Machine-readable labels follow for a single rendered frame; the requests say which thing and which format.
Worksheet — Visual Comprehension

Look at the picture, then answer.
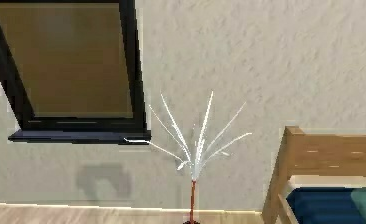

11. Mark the white house plant red stem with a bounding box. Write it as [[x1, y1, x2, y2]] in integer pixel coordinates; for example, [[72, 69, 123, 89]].
[[123, 90, 253, 224]]

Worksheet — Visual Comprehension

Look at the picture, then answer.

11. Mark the black framed window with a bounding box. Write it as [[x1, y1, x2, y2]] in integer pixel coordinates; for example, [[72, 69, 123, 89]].
[[0, 0, 152, 145]]

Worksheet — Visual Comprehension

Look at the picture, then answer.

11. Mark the wooden bed blue cover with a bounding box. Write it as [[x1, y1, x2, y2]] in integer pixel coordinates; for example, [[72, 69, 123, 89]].
[[261, 125, 366, 224]]

